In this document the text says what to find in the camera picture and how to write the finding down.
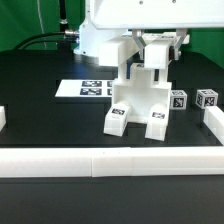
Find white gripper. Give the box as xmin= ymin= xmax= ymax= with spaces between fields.
xmin=90 ymin=0 xmax=224 ymax=60

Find white chair back frame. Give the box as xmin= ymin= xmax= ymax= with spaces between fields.
xmin=98 ymin=32 xmax=191 ymax=81

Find white chair seat part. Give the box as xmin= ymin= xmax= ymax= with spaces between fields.
xmin=112 ymin=63 xmax=171 ymax=123

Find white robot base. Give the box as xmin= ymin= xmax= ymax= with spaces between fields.
xmin=74 ymin=0 xmax=125 ymax=64

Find white tag sheet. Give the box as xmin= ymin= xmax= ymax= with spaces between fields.
xmin=55 ymin=79 xmax=112 ymax=97

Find white obstacle fence bar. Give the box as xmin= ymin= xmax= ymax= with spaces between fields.
xmin=0 ymin=146 xmax=224 ymax=178

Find white side block left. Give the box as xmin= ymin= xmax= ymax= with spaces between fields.
xmin=0 ymin=106 xmax=6 ymax=132

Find black base cable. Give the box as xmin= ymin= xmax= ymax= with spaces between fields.
xmin=13 ymin=29 xmax=81 ymax=51

